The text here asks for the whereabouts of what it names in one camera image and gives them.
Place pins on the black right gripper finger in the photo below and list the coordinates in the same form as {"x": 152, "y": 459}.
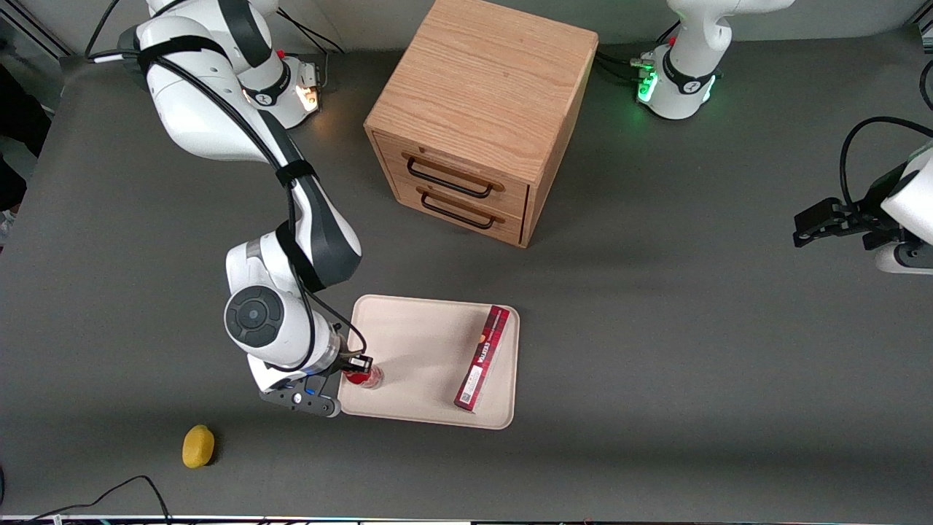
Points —
{"x": 353, "y": 370}
{"x": 358, "y": 358}

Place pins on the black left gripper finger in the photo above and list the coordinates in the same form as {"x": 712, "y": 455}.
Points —
{"x": 883, "y": 240}

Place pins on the red coke bottle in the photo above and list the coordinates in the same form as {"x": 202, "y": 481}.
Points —
{"x": 372, "y": 378}

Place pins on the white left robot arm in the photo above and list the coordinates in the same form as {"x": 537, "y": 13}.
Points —
{"x": 692, "y": 44}

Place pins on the beige rectangular tray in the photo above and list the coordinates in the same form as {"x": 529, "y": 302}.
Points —
{"x": 423, "y": 350}

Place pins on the yellow lemon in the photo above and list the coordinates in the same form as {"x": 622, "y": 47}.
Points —
{"x": 198, "y": 446}

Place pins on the long red snack box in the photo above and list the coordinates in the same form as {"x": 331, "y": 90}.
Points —
{"x": 483, "y": 357}

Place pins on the wooden drawer front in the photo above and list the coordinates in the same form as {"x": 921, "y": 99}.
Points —
{"x": 452, "y": 171}
{"x": 459, "y": 211}

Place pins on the wooden drawer cabinet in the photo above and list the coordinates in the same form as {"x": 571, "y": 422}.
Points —
{"x": 481, "y": 95}

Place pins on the person in dark clothes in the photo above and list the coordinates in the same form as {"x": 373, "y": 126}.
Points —
{"x": 18, "y": 124}

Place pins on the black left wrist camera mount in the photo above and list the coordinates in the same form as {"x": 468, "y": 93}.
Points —
{"x": 827, "y": 219}

